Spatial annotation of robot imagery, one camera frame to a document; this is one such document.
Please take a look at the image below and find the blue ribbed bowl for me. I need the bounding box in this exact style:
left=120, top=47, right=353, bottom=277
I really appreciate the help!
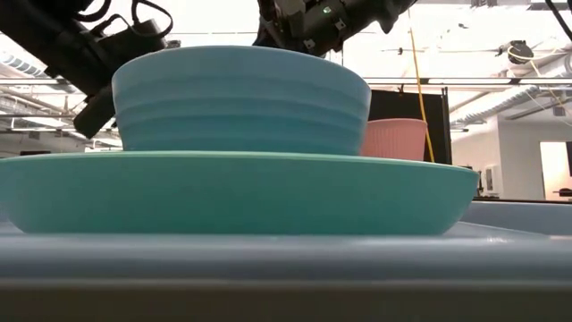
left=111, top=45, right=373, bottom=157

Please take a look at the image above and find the pink ribbed cup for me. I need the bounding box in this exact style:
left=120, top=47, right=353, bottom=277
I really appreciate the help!
left=359, top=117, right=429, bottom=162

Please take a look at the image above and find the aluminium frame bar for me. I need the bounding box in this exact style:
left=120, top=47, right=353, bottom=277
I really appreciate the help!
left=0, top=78, right=572, bottom=87

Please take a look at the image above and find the yellow hanging cable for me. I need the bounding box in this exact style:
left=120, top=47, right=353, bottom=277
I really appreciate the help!
left=407, top=7, right=436, bottom=163

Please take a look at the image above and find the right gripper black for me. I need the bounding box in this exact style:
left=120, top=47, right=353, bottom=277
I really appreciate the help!
left=252, top=0, right=358, bottom=57

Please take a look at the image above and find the light blue plastic tray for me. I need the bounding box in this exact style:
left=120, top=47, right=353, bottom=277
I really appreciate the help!
left=0, top=201, right=572, bottom=285

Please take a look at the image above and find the teal round plate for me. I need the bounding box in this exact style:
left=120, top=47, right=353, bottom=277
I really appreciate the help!
left=0, top=150, right=480, bottom=237

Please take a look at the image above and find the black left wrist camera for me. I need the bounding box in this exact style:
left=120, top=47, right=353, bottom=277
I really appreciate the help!
left=73, top=82, right=116, bottom=140

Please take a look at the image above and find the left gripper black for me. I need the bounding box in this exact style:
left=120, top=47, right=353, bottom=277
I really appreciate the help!
left=44, top=20, right=169, bottom=97

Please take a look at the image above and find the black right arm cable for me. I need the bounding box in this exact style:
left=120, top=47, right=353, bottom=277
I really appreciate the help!
left=543, top=0, right=572, bottom=42

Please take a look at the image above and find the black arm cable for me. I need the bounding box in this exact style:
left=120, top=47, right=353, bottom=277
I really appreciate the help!
left=73, top=0, right=174, bottom=41
left=543, top=0, right=572, bottom=42

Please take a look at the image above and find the silver spiral air duct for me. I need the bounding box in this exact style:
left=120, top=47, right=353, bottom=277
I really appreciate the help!
left=449, top=84, right=572, bottom=126

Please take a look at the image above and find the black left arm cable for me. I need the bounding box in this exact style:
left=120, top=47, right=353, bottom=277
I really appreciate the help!
left=73, top=0, right=174, bottom=41

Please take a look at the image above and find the black partition panel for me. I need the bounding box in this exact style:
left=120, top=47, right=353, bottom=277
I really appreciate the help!
left=366, top=89, right=452, bottom=165

